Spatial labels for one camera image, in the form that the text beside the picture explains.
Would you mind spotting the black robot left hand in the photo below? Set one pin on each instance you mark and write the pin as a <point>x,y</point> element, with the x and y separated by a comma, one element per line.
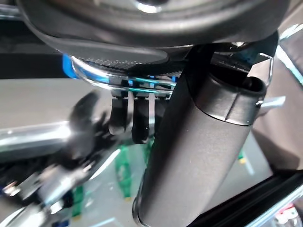
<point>189,142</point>

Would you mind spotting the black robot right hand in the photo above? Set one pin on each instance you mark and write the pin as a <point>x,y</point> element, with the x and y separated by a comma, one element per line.
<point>94,127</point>

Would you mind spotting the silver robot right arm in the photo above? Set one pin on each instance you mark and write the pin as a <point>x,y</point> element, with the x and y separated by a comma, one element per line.
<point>42,142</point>

